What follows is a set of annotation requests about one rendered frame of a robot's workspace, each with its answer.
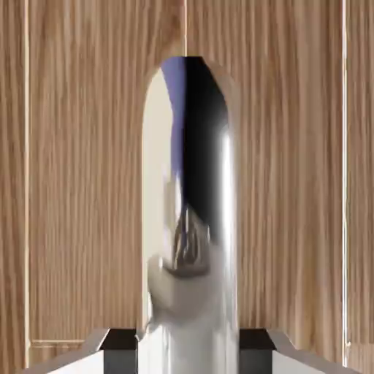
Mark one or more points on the light wood drawer front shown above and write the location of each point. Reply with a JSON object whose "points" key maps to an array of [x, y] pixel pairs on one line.
{"points": [[87, 175]]}

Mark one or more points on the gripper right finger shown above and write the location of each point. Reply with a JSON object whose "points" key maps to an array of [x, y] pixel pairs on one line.
{"points": [[255, 350]]}

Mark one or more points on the light wood cabinet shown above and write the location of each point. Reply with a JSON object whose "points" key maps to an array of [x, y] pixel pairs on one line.
{"points": [[11, 175]]}

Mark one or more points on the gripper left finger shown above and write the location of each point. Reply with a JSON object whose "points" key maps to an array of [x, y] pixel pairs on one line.
{"points": [[119, 350]]}

